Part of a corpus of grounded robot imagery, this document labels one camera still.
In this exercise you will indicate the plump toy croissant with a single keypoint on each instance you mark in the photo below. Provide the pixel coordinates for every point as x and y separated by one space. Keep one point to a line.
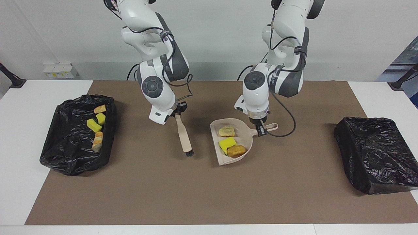
227 131

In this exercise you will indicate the striped toy croissant piece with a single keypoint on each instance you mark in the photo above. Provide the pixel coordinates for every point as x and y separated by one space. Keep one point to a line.
97 142

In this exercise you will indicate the blue background cabinet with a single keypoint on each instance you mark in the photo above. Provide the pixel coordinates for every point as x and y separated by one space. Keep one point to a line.
408 55

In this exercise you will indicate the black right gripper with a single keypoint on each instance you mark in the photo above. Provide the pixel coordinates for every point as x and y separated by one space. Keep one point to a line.
174 111

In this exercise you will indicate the beige hand brush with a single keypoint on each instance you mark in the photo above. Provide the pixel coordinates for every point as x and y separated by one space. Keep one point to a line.
183 137

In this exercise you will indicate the small green yellow sponge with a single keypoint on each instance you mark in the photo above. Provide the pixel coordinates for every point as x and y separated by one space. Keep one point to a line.
101 118

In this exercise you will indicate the pale toy toast piece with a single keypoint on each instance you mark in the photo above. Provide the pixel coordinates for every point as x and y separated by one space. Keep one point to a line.
100 109

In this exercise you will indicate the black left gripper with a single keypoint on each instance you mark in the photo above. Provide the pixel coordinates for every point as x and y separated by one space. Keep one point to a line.
259 118

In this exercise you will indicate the all yellow sponge piece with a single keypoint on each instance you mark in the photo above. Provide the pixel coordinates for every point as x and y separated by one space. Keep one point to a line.
227 143

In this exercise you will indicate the large green yellow sponge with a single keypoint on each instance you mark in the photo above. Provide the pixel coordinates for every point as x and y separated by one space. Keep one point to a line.
93 125

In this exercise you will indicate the white wall outlet box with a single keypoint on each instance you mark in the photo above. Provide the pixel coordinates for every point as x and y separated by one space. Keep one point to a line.
60 70

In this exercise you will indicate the beige plastic dustpan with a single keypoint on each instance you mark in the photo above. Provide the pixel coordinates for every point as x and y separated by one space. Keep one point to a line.
241 137

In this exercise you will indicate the oval golden toy bread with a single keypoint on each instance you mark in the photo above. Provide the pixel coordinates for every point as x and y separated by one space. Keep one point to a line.
236 150

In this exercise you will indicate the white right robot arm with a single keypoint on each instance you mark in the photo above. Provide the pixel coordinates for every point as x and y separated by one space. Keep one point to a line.
156 94

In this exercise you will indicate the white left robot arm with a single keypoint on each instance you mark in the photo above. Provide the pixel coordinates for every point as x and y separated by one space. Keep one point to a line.
254 94

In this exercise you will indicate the black stand leg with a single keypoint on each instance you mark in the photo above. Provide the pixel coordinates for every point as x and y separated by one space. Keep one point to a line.
14 82
400 83

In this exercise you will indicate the black bag lined bin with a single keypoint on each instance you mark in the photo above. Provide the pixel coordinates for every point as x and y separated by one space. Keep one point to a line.
375 156
72 153

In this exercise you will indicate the brown table mat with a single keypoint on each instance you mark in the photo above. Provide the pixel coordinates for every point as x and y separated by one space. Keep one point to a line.
209 195

